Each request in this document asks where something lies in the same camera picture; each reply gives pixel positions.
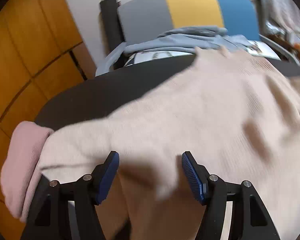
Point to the grey yellow blue chair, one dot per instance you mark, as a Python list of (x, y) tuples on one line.
[(145, 20)]

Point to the wooden side table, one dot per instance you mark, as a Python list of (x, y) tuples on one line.
[(290, 42)]

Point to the wooden cabinet wall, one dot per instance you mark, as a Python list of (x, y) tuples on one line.
[(41, 55)]

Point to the black rolled mat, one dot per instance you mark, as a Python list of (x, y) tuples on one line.
[(111, 23)]

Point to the light blue grey garment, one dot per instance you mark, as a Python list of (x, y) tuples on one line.
[(186, 39)]

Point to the folded pink garment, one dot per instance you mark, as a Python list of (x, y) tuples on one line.
[(20, 173)]

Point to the beige knit sweater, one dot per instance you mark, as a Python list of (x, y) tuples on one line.
[(236, 114)]

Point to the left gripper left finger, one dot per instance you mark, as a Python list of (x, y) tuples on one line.
[(50, 218)]

